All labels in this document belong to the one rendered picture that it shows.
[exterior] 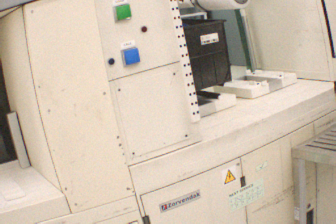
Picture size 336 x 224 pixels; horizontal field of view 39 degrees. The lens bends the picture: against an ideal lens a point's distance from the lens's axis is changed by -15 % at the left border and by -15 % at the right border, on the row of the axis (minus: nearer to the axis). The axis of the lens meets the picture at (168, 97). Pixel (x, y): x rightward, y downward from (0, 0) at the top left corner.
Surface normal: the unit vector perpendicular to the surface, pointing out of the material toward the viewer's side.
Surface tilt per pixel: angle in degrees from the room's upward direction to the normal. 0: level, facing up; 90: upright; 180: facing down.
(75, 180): 90
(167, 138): 90
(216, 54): 93
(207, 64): 93
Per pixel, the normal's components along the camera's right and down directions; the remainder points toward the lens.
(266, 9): -0.85, 0.26
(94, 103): 0.49, 0.07
